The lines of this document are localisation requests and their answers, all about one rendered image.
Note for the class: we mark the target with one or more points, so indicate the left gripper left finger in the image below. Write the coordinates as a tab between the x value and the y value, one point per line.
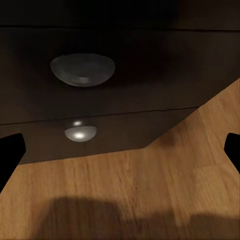
12	149

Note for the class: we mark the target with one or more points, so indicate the cabinet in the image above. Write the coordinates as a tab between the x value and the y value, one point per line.
88	77

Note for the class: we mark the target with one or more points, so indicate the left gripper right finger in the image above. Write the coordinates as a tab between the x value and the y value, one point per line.
232	148

